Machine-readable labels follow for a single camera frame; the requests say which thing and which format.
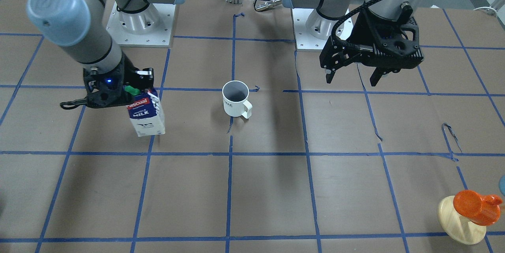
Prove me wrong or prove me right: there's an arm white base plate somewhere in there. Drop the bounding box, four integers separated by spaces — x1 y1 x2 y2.
106 4 178 48
292 8 337 52

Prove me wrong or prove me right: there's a Pascual milk carton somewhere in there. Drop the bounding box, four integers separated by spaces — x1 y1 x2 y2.
126 88 166 137

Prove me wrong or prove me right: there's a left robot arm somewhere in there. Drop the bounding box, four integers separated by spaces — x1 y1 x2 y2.
282 0 424 86

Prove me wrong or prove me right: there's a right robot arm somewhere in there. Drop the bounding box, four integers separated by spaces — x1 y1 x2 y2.
26 0 185 110

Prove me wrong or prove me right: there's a blue object at edge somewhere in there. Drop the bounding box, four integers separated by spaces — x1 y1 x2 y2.
498 175 505 196

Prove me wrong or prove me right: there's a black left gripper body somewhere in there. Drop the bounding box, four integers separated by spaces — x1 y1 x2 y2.
319 6 424 72

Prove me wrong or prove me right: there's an orange mug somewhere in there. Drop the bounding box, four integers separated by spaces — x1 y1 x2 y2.
453 190 503 226

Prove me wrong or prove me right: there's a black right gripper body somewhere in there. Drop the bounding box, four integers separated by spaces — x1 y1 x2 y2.
83 54 154 109

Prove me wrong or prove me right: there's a white mug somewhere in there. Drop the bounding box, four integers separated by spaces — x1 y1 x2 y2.
222 80 253 119

